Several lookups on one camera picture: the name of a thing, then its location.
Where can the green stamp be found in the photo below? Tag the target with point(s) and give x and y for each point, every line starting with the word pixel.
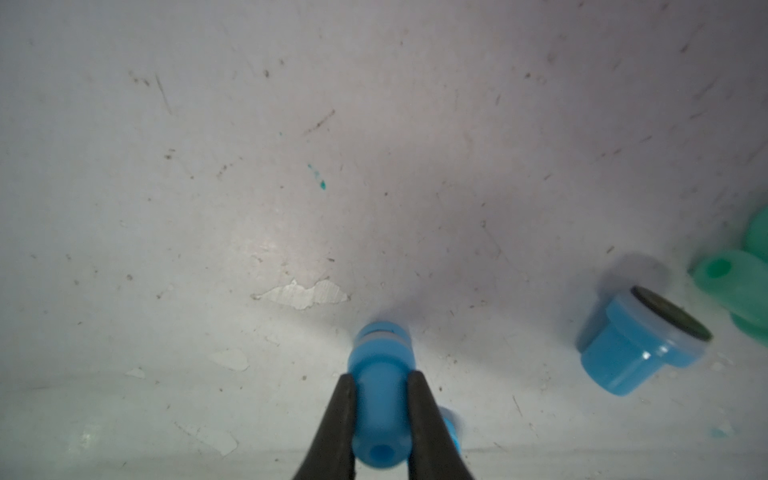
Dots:
pixel 737 281

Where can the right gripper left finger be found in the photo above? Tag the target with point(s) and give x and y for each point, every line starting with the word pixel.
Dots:
pixel 330 455

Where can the green cap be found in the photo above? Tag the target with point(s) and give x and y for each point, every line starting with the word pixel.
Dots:
pixel 755 239

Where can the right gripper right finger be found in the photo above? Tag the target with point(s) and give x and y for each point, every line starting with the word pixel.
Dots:
pixel 433 455

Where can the blue cap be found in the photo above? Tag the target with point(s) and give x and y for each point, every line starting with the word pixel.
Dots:
pixel 453 425

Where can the blue stamp cluster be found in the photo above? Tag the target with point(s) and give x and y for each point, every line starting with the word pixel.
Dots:
pixel 380 361

